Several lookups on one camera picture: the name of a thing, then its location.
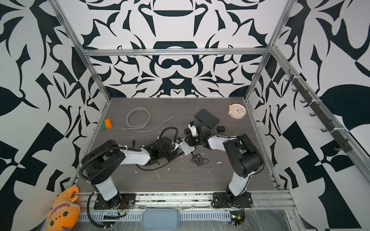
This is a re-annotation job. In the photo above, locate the white network switch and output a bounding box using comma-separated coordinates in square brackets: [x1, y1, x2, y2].
[179, 142, 195, 156]

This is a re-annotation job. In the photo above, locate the long black cable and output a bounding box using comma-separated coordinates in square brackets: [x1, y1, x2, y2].
[131, 138, 183, 171]

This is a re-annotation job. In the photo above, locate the black power adapter with cable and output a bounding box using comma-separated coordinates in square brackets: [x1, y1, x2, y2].
[184, 128, 209, 166]

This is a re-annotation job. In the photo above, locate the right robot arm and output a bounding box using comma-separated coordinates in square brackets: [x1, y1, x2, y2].
[184, 121, 265, 197]

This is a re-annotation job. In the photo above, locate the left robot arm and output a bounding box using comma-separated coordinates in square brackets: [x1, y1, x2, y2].
[78, 137, 183, 202]

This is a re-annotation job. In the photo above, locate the orange green toy block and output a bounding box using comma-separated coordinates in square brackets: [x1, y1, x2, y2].
[102, 119, 112, 130]

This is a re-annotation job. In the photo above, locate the grey blue cushion pad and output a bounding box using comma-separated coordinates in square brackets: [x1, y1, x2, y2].
[141, 209, 180, 231]

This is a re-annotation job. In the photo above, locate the orange plush fish toy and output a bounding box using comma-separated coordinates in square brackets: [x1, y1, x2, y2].
[45, 184, 81, 231]

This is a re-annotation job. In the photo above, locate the black flat switch box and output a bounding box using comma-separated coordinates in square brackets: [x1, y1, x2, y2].
[194, 109, 220, 130]

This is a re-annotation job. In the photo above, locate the grey coiled ethernet cable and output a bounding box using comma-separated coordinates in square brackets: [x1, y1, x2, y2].
[121, 106, 175, 133]

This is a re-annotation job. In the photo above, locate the black wall hook rail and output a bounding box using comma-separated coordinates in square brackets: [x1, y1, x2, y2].
[286, 70, 353, 153]

